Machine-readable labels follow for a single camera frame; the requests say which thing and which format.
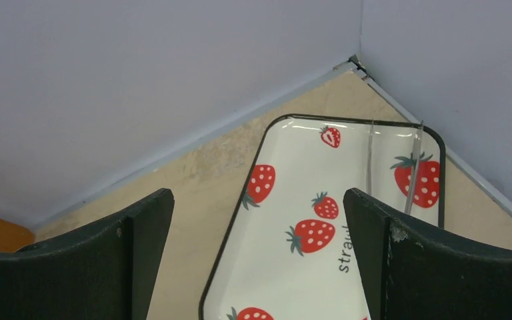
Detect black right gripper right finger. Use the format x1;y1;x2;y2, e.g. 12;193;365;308
343;188;512;319

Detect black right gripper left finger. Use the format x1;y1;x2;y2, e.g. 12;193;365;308
0;189;175;319

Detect metal tongs with white handle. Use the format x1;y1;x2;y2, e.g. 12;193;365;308
366;119;424;215

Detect white strawberry print tray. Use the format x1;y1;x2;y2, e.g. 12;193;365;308
199;114;446;319

